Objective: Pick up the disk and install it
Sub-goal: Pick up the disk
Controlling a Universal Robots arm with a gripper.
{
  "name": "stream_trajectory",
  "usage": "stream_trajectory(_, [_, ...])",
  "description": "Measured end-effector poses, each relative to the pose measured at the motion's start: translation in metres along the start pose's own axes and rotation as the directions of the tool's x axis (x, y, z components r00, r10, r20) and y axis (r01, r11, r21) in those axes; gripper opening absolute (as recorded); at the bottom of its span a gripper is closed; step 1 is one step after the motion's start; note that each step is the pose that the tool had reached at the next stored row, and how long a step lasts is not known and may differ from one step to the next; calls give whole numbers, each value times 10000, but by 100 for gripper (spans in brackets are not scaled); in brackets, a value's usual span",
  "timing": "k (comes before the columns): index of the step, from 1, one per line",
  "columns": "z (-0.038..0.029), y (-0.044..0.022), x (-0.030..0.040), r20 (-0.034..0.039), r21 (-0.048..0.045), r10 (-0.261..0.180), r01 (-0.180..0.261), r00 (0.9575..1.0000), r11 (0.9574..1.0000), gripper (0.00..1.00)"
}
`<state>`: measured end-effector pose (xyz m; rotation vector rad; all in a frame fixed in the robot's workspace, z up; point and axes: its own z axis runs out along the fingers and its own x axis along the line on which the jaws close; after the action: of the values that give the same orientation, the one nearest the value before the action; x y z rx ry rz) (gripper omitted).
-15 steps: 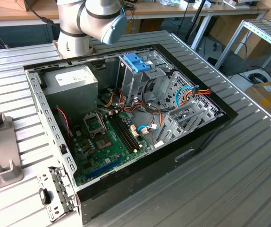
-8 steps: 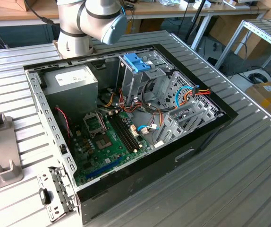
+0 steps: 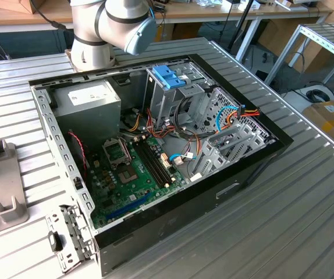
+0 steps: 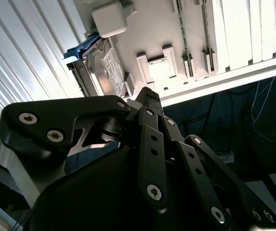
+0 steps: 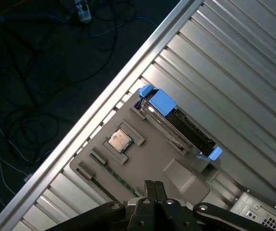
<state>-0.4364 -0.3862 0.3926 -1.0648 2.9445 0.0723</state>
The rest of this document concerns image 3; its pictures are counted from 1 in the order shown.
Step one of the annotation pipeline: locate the grey disk bay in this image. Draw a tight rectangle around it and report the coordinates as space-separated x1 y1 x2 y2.
189 123 275 178

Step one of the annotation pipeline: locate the black RAM slot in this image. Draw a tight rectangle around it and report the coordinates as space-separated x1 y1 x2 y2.
140 138 174 185
133 141 165 189

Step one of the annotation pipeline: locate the grey metal drive cage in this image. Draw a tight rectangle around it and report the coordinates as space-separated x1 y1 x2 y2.
143 65 214 131

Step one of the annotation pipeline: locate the CPU socket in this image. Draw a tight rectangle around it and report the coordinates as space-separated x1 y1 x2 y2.
116 164 141 185

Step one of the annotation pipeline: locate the metal socket cover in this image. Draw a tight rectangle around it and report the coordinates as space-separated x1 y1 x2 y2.
101 138 133 171

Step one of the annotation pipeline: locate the blue drive cage latch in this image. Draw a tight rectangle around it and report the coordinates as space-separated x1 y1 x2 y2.
152 66 194 90

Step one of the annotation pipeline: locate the green motherboard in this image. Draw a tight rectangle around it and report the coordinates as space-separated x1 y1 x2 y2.
87 135 187 230

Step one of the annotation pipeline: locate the blue expansion slot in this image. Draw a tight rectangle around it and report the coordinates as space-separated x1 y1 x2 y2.
105 192 152 222

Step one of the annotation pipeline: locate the grey power supply unit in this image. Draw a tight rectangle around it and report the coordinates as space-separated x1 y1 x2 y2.
52 79 122 149

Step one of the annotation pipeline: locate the black open PC case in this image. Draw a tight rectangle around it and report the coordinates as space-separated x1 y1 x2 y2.
28 53 294 277

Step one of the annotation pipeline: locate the black case fan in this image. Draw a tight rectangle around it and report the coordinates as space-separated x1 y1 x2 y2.
67 132 90 178

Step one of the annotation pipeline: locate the black tripod pole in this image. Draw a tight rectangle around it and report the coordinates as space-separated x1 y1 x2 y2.
227 0 257 52

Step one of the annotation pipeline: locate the plain brown cardboard box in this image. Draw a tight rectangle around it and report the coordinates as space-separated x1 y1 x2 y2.
257 17 331 75

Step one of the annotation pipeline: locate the labelled cardboard box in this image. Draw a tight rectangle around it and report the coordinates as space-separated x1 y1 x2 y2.
301 100 334 148

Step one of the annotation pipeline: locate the grey parts rack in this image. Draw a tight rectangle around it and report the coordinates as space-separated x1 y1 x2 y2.
0 139 30 233

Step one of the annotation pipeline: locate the metal slat shelf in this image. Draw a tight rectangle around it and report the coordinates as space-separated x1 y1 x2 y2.
264 22 334 88

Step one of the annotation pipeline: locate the multicoloured wire bundle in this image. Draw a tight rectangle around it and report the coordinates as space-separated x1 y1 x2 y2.
145 108 200 148

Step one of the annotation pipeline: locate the blue data wire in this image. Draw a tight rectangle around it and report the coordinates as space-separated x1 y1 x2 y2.
168 153 197 164
215 105 240 133

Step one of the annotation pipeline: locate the red black fan wire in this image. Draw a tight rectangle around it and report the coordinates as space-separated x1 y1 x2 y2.
67 130 91 170

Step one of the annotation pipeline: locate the orange red yellow power wire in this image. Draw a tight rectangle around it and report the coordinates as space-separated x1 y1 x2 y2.
224 106 261 128

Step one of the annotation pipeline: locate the wooden desk white frame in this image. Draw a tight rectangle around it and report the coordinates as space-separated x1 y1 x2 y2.
0 0 334 63

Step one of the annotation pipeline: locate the grey slot retainer bracket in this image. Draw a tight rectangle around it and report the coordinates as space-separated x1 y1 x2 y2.
45 204 95 274

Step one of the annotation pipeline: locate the black cable coil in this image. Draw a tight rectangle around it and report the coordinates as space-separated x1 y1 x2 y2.
305 89 334 103

